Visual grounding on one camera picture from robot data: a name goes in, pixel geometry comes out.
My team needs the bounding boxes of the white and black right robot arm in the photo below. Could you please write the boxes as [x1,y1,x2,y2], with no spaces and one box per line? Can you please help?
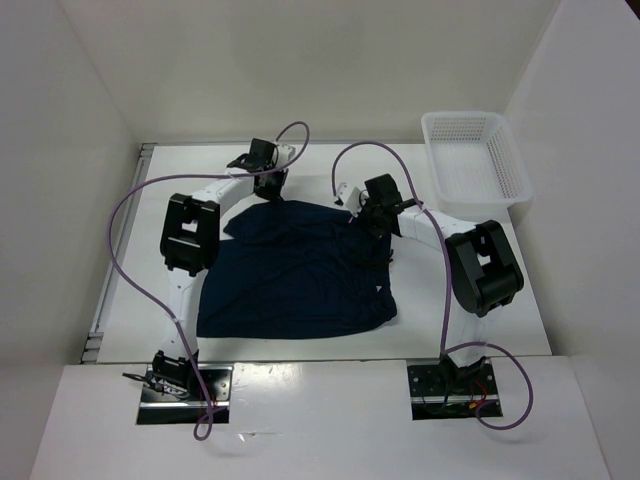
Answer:
[337,174,524,395]

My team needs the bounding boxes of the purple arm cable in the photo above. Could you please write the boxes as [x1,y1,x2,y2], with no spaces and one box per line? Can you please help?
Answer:
[332,142,534,430]
[107,120,311,441]

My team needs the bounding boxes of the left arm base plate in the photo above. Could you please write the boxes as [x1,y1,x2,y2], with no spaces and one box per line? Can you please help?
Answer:
[136,365,233,426]

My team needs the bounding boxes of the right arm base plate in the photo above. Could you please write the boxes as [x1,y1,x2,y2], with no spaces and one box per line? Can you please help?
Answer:
[407,358,503,420]

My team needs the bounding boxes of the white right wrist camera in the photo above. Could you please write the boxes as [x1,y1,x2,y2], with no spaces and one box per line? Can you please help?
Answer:
[334,182,368,218]

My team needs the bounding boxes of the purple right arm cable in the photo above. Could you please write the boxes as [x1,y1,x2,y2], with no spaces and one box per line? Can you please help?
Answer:
[332,142,534,430]

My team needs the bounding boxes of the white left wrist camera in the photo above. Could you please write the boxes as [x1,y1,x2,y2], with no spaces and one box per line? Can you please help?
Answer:
[273,144,296,166]

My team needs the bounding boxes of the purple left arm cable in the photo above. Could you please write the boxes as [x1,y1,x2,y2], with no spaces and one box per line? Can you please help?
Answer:
[107,120,311,441]

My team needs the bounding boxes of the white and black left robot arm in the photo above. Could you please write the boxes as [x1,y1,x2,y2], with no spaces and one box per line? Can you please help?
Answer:
[149,139,296,400]

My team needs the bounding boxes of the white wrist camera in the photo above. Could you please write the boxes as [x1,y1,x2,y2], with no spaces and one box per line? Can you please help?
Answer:
[273,144,296,166]
[334,182,368,218]

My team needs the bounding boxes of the white perforated plastic basket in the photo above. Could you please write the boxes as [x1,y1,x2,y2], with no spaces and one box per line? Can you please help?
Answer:
[421,111,532,210]

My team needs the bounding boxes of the navy blue shorts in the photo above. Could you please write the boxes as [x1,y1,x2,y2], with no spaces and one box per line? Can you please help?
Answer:
[196,201,397,340]

